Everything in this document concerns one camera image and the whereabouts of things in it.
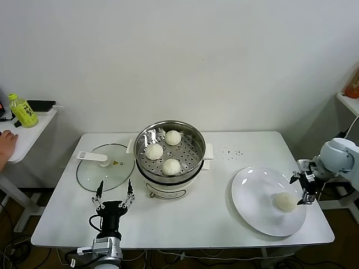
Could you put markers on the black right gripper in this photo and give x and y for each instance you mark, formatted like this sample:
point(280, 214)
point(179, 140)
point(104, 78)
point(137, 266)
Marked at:
point(311, 183)

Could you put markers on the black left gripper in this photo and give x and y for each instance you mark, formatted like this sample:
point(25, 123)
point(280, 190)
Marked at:
point(112, 218)

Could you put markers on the white steamed baozi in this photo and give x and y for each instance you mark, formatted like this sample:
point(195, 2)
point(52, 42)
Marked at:
point(171, 167)
point(284, 202)
point(154, 152)
point(173, 138)

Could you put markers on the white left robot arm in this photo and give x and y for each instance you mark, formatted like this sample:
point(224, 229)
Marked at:
point(108, 265)

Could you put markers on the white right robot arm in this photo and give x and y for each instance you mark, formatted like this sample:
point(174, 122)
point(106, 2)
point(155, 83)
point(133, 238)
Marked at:
point(342, 157)

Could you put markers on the stainless steel steamer basket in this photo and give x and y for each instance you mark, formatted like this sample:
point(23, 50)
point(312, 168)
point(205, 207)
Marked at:
point(151, 168)

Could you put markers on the bare person hand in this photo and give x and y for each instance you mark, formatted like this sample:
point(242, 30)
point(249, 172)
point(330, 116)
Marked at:
point(7, 145)

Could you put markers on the glass pot lid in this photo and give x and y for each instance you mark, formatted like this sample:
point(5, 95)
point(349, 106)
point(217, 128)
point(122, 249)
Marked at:
point(112, 151)

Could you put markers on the white round plate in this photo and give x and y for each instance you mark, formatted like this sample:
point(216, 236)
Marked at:
point(252, 196)

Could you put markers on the white electric cooker base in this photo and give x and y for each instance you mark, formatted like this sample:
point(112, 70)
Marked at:
point(168, 190)

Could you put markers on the scattered dark crumbs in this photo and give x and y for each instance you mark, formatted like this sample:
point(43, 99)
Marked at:
point(231, 154)

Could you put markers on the white side table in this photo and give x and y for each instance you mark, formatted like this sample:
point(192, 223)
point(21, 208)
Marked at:
point(31, 140)

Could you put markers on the yellow green tea bottle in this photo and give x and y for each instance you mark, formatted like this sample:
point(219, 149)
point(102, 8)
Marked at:
point(24, 115)

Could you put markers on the small black adapter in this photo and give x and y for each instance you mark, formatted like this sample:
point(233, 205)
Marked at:
point(17, 124)

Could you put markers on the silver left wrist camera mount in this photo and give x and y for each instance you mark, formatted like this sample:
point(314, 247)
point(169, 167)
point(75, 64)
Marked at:
point(108, 248)

